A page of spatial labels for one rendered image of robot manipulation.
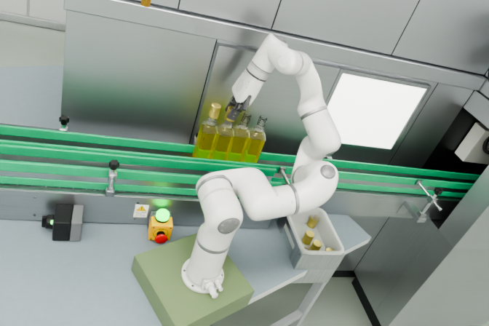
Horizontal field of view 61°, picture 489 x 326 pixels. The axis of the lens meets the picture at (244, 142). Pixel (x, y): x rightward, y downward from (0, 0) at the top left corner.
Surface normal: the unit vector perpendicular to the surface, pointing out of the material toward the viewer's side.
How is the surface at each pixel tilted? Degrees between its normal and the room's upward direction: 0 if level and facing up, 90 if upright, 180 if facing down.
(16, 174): 90
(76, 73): 90
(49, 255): 0
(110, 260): 0
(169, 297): 2
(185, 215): 90
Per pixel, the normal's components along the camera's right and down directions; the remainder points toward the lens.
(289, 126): 0.22, 0.59
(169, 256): 0.25, -0.79
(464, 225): -0.93, -0.11
